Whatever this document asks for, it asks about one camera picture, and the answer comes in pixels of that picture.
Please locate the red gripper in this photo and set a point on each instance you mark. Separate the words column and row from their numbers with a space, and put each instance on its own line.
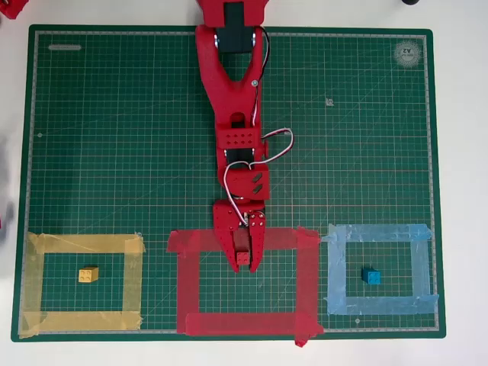
column 225, row 220

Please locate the red lego brick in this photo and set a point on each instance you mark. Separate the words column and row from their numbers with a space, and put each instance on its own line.
column 243, row 258

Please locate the red printed robot arm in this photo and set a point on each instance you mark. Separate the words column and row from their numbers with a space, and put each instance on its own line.
column 232, row 95

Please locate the idle red robot arm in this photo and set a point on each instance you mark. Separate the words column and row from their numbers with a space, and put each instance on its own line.
column 11, row 7

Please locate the red tape square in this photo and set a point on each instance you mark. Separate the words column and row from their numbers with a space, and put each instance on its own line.
column 188, row 282

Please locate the blue tape square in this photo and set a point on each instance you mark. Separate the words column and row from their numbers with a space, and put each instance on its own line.
column 337, row 267

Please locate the blue lego brick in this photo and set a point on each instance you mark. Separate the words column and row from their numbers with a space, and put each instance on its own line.
column 371, row 276

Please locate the yellow lego brick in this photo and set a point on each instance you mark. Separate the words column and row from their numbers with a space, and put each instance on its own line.
column 88, row 275

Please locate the yellow tape square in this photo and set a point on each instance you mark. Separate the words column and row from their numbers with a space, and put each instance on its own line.
column 84, row 243

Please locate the green cutting mat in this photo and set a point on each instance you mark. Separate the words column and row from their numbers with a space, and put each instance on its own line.
column 114, row 152

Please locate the small black round object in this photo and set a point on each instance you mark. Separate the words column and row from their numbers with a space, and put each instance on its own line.
column 410, row 2

